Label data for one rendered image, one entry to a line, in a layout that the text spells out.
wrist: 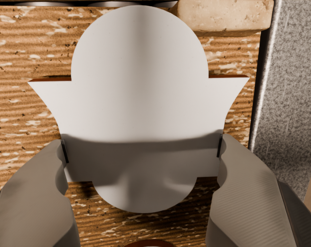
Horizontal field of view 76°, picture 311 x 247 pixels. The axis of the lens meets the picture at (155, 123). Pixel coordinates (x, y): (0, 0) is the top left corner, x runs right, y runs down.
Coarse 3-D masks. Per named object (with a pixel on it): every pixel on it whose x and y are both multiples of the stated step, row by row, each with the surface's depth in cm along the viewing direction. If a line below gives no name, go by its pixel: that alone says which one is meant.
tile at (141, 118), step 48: (96, 48) 10; (144, 48) 10; (192, 48) 10; (48, 96) 11; (96, 96) 11; (144, 96) 12; (192, 96) 12; (96, 144) 13; (144, 144) 13; (192, 144) 13; (144, 192) 15
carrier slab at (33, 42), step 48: (0, 48) 12; (48, 48) 12; (240, 48) 14; (0, 96) 13; (240, 96) 16; (0, 144) 14; (96, 192) 16; (192, 192) 17; (96, 240) 17; (192, 240) 19
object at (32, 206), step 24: (48, 144) 11; (24, 168) 9; (48, 168) 9; (0, 192) 8; (24, 192) 8; (48, 192) 8; (0, 216) 7; (24, 216) 7; (48, 216) 7; (72, 216) 7; (0, 240) 6; (24, 240) 6; (48, 240) 6; (72, 240) 7
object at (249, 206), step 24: (240, 144) 11; (240, 168) 9; (264, 168) 9; (216, 192) 8; (240, 192) 8; (264, 192) 8; (216, 216) 7; (240, 216) 7; (264, 216) 7; (216, 240) 7; (240, 240) 6; (264, 240) 6; (288, 240) 6
